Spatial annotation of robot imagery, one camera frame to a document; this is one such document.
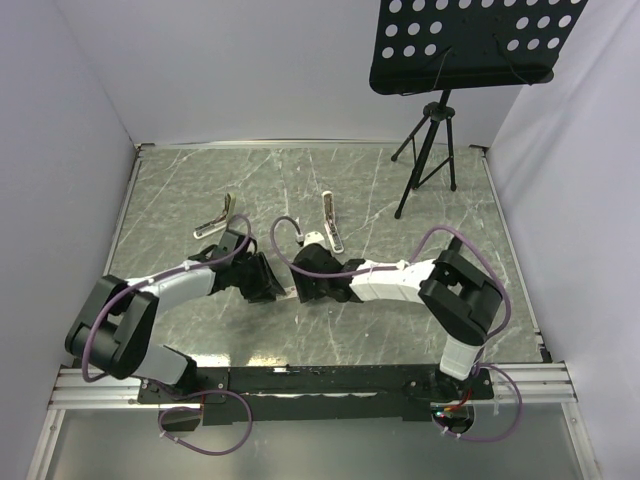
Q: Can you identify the staple box cardboard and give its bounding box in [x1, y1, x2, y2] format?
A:
[285, 287, 298, 299]

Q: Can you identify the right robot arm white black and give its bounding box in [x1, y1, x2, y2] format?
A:
[290, 243, 504, 398]

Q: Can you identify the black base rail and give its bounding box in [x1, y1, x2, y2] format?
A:
[138, 364, 494, 426]

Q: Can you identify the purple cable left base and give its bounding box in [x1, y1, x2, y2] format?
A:
[157, 389, 254, 456]

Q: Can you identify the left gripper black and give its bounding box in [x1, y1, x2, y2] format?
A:
[232, 251, 285, 303]

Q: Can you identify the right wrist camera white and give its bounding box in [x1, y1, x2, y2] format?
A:
[303, 231, 327, 248]

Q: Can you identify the black music stand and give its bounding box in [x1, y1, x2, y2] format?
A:
[369, 1, 586, 192]

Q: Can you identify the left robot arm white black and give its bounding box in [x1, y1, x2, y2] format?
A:
[64, 229, 286, 402]

